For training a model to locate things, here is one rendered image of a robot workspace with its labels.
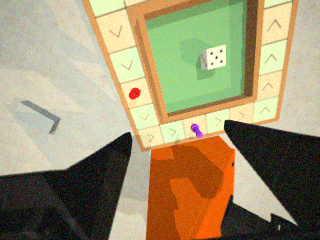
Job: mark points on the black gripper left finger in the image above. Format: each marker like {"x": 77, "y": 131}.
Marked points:
{"x": 85, "y": 195}

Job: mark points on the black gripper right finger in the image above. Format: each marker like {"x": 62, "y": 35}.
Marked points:
{"x": 287, "y": 162}

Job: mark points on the purple game pawn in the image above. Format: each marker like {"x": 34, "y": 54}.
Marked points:
{"x": 195, "y": 128}

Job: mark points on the white die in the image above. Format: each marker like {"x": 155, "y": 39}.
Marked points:
{"x": 213, "y": 57}

